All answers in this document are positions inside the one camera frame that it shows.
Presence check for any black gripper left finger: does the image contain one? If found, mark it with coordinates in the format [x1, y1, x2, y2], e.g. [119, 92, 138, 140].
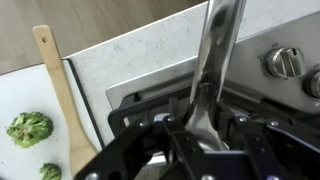
[162, 97, 205, 161]

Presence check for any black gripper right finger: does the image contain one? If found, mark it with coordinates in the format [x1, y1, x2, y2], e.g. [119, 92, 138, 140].
[215, 101, 271, 168]

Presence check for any metal spoon utensil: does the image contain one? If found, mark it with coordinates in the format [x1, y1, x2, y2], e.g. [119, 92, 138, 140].
[184, 0, 248, 153]

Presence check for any black cast iron burner grate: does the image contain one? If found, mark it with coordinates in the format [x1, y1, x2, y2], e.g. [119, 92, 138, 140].
[107, 84, 320, 154]

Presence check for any stainless steel gas cooktop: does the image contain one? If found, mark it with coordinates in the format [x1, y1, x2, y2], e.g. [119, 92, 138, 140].
[105, 11, 320, 168]

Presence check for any silver stove knob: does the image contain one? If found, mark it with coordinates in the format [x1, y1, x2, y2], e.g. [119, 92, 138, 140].
[265, 46, 307, 80]
[302, 69, 320, 100]

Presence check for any wooden spatula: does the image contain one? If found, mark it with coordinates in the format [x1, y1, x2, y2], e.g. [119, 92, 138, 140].
[32, 24, 99, 178]

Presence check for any small green broccoli floret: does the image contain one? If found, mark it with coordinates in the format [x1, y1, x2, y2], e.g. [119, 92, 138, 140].
[39, 162, 63, 180]

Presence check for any large green broccoli floret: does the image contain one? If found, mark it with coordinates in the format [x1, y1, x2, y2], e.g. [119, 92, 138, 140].
[5, 111, 55, 149]

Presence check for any white cutting board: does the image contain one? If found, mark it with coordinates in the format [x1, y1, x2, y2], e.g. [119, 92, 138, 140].
[0, 59, 105, 180]

